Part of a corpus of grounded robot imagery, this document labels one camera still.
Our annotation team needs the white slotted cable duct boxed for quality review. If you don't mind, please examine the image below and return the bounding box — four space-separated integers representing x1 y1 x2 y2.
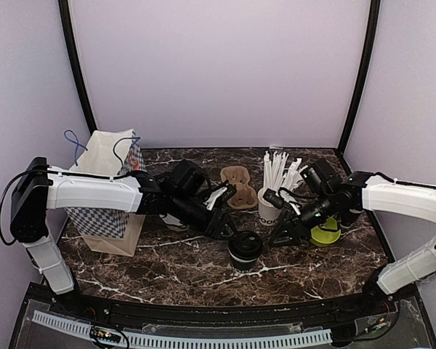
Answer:
31 310 333 348

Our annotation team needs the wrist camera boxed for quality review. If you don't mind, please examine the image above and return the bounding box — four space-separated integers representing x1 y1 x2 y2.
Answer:
263 189 300 215
203 182 237 211

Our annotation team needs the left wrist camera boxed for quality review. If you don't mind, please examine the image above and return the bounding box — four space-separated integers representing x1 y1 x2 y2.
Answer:
203 182 237 211

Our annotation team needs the black coffee cup lid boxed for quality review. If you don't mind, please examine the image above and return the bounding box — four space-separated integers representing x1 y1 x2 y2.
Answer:
228 231 264 261

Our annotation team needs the checkered paper takeout bag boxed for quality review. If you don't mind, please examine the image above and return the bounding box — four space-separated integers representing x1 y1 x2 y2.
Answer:
65 129 145 257

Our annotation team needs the black left frame post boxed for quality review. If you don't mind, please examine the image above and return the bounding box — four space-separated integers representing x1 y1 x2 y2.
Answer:
57 0 97 135

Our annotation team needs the black paper coffee cup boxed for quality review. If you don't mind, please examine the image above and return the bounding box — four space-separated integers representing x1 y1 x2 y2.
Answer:
230 252 258 273

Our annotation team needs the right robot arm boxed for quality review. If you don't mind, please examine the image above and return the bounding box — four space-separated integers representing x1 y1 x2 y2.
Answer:
263 159 436 316

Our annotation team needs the black frame post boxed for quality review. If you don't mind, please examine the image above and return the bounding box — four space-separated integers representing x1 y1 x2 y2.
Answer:
337 0 381 156
57 0 97 135

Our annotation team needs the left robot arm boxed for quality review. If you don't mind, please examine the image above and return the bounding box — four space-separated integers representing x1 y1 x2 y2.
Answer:
4 157 237 317

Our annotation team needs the brown cardboard cup carrier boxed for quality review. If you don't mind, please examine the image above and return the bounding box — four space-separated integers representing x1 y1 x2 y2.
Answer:
220 166 258 210

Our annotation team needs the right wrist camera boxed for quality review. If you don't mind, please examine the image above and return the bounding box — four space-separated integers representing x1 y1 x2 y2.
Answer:
263 189 300 215

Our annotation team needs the black right frame post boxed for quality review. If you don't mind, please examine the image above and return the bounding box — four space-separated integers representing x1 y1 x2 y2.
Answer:
337 0 381 156

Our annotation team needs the white scalloped bowl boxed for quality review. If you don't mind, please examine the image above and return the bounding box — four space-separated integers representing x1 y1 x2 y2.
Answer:
159 214 189 232

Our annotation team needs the lime green bowl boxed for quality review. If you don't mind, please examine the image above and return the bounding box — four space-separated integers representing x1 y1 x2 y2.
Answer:
310 217 341 247

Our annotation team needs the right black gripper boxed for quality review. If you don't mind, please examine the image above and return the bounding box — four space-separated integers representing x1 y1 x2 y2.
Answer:
268 190 337 247

